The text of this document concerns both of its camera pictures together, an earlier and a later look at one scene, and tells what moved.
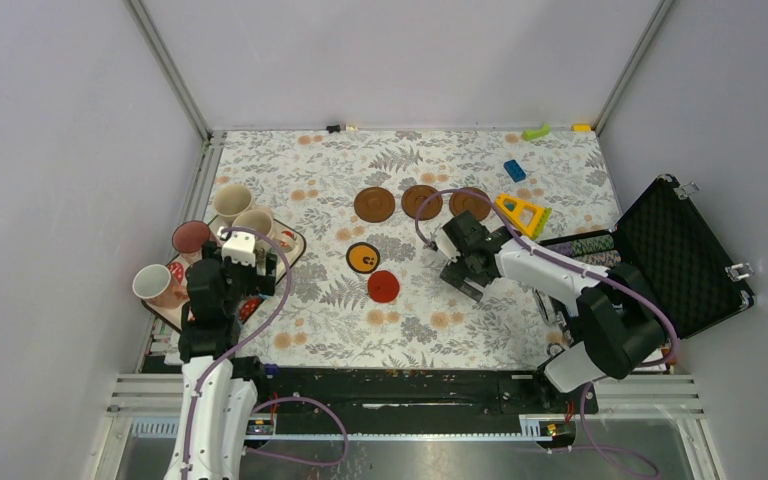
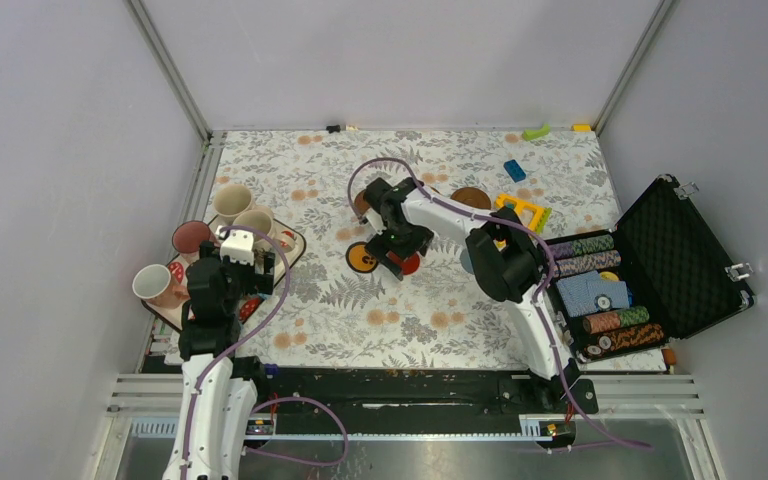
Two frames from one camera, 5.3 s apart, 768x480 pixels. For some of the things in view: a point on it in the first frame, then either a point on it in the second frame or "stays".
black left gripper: (259, 283) stays
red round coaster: (383, 286) → (409, 265)
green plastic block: (536, 133) stays
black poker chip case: (691, 274) stays
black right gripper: (455, 274) → (379, 247)
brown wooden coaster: (464, 201) stays
